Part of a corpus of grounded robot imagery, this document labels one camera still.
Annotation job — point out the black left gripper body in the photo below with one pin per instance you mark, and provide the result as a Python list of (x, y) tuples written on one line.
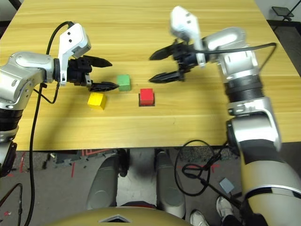
[(78, 70)]

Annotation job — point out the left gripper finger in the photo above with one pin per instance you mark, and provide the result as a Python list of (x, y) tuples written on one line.
[(101, 62), (103, 86)]

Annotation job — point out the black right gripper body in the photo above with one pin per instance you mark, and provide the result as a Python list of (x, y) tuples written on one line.
[(185, 57)]

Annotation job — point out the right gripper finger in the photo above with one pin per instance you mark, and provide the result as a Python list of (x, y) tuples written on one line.
[(164, 53), (167, 77)]

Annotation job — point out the yellow wooden block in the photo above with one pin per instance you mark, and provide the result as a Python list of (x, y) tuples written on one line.
[(96, 101)]

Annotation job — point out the green wooden block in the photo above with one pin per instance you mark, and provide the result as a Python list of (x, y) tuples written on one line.
[(124, 82)]

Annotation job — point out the red wooden block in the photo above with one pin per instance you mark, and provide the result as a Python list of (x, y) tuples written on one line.
[(147, 96)]

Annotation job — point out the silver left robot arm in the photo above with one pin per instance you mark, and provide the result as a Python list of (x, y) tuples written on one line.
[(21, 70)]

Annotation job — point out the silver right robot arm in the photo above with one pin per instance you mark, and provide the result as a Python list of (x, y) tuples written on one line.
[(242, 70)]

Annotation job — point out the black tile with red lines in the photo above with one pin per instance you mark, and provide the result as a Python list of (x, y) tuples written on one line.
[(98, 152)]

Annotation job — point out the speckled black rubber mat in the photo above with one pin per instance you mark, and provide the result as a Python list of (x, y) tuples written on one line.
[(207, 153)]

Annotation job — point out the grey robot left leg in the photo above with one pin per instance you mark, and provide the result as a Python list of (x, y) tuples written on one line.
[(103, 186)]

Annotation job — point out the grey robot leg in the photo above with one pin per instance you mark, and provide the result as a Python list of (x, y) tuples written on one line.
[(103, 186), (169, 188)]

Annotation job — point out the black stand with flat plate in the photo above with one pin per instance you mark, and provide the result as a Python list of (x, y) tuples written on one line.
[(282, 11)]

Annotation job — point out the grey robot right leg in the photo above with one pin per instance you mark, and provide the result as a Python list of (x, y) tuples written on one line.
[(169, 188)]

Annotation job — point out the small grey box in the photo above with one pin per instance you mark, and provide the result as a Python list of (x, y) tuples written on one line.
[(227, 185)]

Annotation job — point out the tan robot torso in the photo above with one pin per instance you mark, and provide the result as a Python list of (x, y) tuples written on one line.
[(117, 219)]

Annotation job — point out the white sneaker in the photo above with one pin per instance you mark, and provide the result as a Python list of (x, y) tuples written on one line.
[(198, 219), (224, 207)]

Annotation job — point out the black trouser leg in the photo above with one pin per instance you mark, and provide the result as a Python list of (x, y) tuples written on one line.
[(231, 221)]

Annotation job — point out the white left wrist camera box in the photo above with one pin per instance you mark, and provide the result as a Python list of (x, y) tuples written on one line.
[(73, 40)]

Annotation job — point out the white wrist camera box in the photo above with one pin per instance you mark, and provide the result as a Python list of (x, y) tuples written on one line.
[(73, 40), (185, 23)]

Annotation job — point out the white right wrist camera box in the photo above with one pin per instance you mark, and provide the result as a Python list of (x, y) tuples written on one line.
[(185, 23)]

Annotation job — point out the black metal frame bar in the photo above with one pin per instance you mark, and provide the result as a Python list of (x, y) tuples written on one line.
[(17, 3)]

